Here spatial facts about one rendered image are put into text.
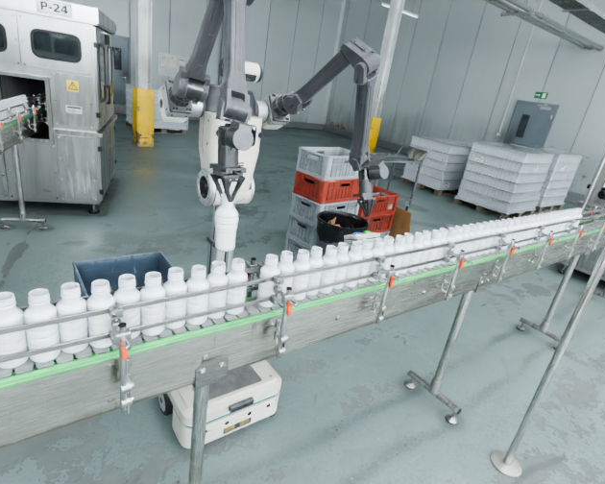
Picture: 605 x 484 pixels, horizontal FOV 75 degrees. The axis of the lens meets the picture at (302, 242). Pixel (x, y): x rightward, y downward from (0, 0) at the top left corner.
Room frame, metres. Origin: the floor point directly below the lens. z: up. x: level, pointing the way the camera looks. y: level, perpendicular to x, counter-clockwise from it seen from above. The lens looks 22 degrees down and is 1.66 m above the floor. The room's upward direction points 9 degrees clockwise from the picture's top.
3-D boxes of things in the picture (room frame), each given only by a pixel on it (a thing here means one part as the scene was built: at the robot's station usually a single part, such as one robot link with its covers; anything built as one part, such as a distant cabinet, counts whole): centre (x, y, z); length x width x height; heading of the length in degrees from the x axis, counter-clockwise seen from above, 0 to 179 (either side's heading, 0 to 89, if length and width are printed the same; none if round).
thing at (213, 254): (1.69, 0.37, 0.74); 0.11 x 0.11 x 0.40; 40
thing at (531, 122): (10.65, -5.17, 1.05); 1.00 x 0.10 x 2.10; 40
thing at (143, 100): (8.08, 3.56, 0.55); 0.40 x 0.40 x 1.10; 40
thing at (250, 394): (1.68, 0.37, 0.24); 0.68 x 0.53 x 0.41; 40
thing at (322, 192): (3.84, -0.17, 0.78); 0.61 x 0.41 x 0.22; 136
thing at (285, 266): (1.12, 0.04, 1.08); 0.06 x 0.06 x 0.17
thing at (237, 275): (1.01, 0.17, 1.08); 0.06 x 0.06 x 0.17
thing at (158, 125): (10.20, 4.14, 0.50); 1.24 x 1.03 x 1.00; 133
